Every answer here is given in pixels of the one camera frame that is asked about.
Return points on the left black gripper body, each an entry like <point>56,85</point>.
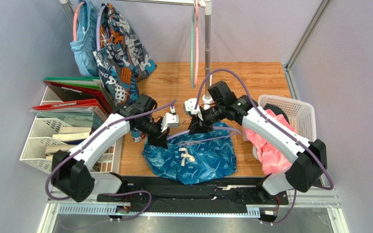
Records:
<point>152,128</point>

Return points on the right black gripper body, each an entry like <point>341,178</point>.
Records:
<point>198,124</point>

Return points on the blue shark print shorts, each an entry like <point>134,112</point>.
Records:
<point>192,164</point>

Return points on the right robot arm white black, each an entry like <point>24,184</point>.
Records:
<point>308,158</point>

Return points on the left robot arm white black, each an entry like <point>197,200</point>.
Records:
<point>70,177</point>

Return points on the pink hanger on right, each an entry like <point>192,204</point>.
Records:
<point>196,42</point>

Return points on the pink hanger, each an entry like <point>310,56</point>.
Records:
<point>196,42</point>
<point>75,20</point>

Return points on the pink shorts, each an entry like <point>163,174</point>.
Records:
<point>271,159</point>

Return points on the patterned navy orange shorts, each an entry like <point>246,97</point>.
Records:
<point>122,60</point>

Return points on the green hanger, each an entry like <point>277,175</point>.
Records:
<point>192,50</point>

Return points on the light blue shorts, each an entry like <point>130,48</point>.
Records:
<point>85,45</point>

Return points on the purple hanger with patterned shorts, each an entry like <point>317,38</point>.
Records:
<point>98,24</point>

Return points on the pink hanger on left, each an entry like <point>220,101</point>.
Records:
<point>75,20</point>

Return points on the metal clothes rack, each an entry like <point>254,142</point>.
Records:
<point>69,9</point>

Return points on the red clip file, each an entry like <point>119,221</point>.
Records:
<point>70,104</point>

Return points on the teal pressure file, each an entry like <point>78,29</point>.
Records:
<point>92,117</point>

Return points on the green folder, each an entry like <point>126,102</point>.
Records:
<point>93,83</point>

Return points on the books in organizer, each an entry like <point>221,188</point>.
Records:
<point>73,136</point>

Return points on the dark red clip folder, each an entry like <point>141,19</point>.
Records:
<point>68,93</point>

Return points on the white laundry basket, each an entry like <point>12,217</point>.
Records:
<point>301,116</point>

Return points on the white file organizer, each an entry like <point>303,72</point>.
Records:
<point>40,136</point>

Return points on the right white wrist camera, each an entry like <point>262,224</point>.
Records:
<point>192,109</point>

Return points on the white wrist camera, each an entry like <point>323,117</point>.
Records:
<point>170,120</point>
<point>192,109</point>

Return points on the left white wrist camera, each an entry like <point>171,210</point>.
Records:
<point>170,120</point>

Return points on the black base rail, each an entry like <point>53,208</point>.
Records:
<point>230,195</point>

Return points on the aluminium frame post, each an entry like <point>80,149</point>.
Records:
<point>290,64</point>

